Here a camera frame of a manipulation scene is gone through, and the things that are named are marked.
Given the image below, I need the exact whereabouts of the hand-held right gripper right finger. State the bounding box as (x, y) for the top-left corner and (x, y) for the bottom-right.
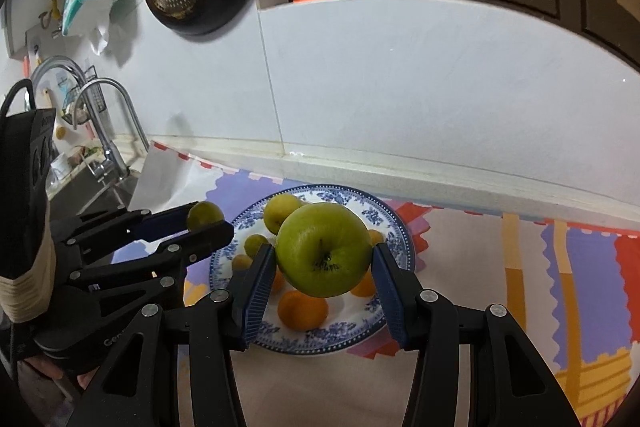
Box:
(371, 242), (583, 427)

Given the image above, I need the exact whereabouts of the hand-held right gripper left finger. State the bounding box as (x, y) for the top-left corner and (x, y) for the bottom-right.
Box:
(65, 243), (278, 427)

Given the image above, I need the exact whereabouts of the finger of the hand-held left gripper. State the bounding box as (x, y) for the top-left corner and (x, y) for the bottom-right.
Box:
(50, 202), (196, 254)
(65, 221), (236, 292)

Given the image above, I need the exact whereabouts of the orange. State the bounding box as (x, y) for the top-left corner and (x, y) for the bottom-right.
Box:
(277, 289), (330, 332)
(267, 263), (287, 294)
(349, 266), (379, 298)

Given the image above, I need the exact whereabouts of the blue patterned white plate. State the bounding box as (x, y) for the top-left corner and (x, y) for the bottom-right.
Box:
(209, 185), (416, 355)

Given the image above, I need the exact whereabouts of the green apple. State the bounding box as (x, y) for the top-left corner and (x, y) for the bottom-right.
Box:
(275, 202), (374, 299)

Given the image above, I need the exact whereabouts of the person's left hand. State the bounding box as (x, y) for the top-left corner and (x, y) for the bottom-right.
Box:
(20, 352), (101, 390)

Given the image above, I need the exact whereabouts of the steel sink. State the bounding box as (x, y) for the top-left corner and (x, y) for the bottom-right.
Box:
(45, 157), (146, 223)

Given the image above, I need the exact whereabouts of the yellow pear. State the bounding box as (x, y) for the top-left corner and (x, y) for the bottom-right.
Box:
(263, 193), (307, 236)

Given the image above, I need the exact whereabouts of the colourful patterned cloth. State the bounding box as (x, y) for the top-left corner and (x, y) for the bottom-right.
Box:
(107, 139), (640, 427)

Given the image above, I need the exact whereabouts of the chrome faucet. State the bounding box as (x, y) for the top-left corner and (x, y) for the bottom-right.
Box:
(74, 78), (151, 188)

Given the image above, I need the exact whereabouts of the chrome curved pipe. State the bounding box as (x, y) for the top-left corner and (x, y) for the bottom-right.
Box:
(31, 55), (97, 128)

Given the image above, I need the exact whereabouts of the wire basket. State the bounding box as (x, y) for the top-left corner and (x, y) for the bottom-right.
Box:
(60, 67), (110, 128)

